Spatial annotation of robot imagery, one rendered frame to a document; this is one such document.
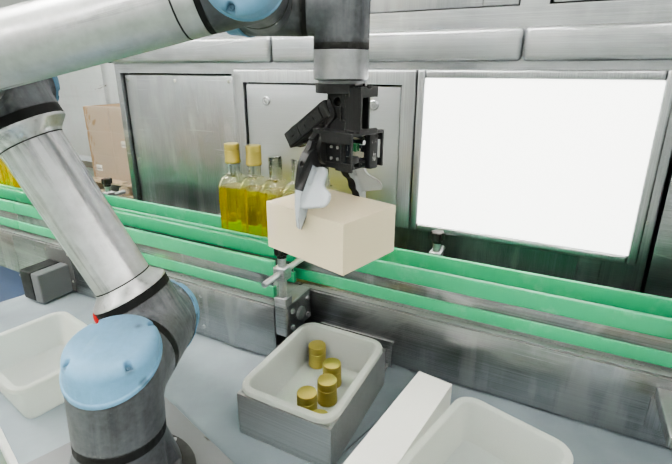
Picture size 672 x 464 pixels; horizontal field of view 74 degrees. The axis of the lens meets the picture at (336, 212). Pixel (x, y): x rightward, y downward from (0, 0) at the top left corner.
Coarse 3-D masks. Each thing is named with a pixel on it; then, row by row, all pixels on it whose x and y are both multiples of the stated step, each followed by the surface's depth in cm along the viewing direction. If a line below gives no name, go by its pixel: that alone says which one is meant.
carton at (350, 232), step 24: (336, 192) 74; (288, 216) 67; (312, 216) 63; (336, 216) 62; (360, 216) 62; (384, 216) 66; (288, 240) 68; (312, 240) 64; (336, 240) 61; (360, 240) 63; (384, 240) 67; (336, 264) 62; (360, 264) 64
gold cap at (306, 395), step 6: (300, 390) 74; (306, 390) 74; (312, 390) 74; (300, 396) 73; (306, 396) 73; (312, 396) 73; (300, 402) 73; (306, 402) 72; (312, 402) 73; (306, 408) 73; (312, 408) 73
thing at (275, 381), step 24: (312, 336) 88; (336, 336) 86; (360, 336) 84; (264, 360) 77; (288, 360) 83; (360, 360) 84; (264, 384) 76; (288, 384) 82; (312, 384) 82; (360, 384) 72; (288, 408) 67; (336, 408) 66
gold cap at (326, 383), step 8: (320, 376) 77; (328, 376) 77; (320, 384) 76; (328, 384) 75; (336, 384) 76; (320, 392) 76; (328, 392) 76; (336, 392) 77; (320, 400) 76; (328, 400) 76; (336, 400) 77
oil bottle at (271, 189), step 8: (264, 184) 96; (272, 184) 95; (280, 184) 96; (264, 192) 96; (272, 192) 95; (280, 192) 95; (264, 200) 97; (264, 208) 98; (264, 216) 98; (264, 224) 99; (264, 232) 99
